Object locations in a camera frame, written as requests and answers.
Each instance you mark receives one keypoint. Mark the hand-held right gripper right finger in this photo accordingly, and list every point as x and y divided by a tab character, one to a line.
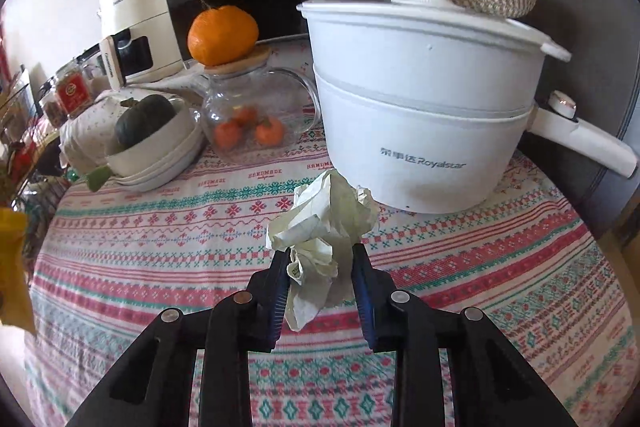
365	307

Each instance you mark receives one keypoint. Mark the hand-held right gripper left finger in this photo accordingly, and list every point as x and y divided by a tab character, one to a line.
277	307

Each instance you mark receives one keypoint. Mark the white paper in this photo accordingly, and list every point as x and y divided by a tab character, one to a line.
320	217

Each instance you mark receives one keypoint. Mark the patterned tablecloth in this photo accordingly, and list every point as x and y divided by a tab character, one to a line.
150	257

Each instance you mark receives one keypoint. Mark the white plate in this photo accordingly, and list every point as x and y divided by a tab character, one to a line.
175	167

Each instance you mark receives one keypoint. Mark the small mandarin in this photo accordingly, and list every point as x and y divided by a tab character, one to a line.
227	136
246	114
270	130

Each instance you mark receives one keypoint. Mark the white electric pot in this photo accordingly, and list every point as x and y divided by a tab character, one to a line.
415	117

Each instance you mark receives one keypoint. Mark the glass teapot with wooden lid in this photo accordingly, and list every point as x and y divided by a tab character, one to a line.
295	107

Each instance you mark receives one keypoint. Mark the white bowl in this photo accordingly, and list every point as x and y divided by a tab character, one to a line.
160	142

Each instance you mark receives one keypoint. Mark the dark avocado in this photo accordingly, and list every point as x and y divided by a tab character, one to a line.
145	122

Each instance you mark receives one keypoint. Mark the white dotted cloth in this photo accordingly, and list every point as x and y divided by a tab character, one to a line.
90	127

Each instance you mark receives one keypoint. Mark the yellow packet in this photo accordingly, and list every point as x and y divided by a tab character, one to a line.
15	267

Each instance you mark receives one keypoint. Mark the large orange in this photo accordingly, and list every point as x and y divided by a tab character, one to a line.
222	34

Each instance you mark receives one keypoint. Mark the red label jar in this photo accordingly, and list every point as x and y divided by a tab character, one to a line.
74	92

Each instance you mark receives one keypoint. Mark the white countertop appliance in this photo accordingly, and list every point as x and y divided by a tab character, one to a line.
135	7

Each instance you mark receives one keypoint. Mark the grey refrigerator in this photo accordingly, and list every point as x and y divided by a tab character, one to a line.
590	32

